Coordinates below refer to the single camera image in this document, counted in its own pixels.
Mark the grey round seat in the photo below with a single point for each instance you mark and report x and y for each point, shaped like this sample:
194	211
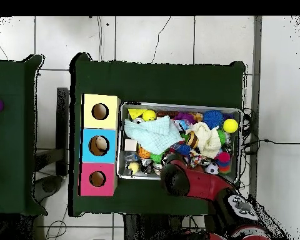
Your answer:
50	186

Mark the purple knobbly rubber toy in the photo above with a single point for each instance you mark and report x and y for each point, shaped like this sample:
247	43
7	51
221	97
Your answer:
183	116

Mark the wooden box with three holes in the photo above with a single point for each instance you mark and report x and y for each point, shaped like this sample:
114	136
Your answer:
90	150

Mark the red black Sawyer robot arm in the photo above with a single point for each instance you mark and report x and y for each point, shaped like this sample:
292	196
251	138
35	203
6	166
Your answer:
202	185

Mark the black and white soccer ball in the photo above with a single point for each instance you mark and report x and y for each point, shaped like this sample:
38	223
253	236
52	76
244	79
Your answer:
212	168

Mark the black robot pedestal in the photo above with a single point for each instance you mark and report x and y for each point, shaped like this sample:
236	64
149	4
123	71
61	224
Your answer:
152	230

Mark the cream white cloth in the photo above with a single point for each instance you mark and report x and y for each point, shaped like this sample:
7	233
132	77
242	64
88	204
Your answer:
207	142

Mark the plain yellow ball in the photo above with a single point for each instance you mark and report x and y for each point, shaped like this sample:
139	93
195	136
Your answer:
230	125

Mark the mint green cloth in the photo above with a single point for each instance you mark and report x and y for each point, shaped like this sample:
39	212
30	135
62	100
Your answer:
152	136

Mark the yellow smiley face ball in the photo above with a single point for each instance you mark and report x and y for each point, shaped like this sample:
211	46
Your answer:
149	115

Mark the yellow cheese wedge toy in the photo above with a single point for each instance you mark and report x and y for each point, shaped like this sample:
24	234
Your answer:
135	113

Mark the large blue spiky ball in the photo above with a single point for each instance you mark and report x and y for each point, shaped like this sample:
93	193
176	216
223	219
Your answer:
213	118

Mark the pink spiky ball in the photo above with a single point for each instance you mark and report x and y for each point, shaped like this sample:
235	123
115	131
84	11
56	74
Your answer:
223	157

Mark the dark green table cloth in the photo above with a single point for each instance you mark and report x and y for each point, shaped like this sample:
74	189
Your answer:
160	85
10	150

